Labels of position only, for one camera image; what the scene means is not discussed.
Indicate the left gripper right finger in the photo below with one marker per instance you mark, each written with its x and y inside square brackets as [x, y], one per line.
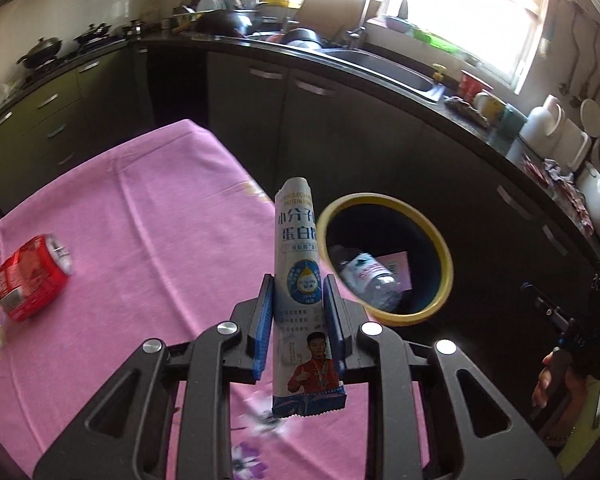
[431, 413]

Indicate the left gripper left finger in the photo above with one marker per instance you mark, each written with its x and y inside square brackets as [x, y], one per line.
[165, 412]

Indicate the crushed red soda can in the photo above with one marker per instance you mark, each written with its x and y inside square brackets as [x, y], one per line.
[34, 276]

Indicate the blue white protein sachet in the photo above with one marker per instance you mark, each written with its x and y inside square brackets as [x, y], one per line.
[305, 377]

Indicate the clear plastic water bottle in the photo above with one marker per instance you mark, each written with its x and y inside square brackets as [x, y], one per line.
[366, 277]

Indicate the purple cardboard box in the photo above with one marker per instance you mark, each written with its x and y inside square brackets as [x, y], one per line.
[397, 264]

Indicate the yellow rimmed trash bin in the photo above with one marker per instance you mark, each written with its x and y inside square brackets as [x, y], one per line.
[382, 225]

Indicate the chrome kitchen faucet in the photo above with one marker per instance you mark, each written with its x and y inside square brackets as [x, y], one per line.
[370, 9]

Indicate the person's right hand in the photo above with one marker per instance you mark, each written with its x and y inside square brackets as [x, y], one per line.
[565, 391]

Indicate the dark counter cabinets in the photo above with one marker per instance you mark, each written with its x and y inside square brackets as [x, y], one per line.
[284, 114]

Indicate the pink floral tablecloth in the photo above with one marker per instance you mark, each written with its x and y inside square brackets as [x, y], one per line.
[167, 234]

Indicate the white plastic jug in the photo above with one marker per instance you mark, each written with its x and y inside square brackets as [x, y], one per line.
[541, 132]

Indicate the red paper cup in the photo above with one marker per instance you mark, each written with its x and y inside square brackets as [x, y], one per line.
[470, 85]

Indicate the green base cabinets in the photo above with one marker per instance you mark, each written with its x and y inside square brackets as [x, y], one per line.
[85, 107]

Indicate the stainless steel sink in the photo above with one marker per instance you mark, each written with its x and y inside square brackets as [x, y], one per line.
[411, 80]

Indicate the black wok on stove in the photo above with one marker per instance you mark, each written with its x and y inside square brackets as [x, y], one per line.
[46, 49]

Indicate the black pan with lid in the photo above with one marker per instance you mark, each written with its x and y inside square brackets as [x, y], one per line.
[94, 32]

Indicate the cardboard box by window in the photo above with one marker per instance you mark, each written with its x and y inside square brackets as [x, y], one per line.
[329, 18]

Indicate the large black wok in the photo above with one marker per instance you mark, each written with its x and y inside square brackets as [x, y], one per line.
[224, 23]

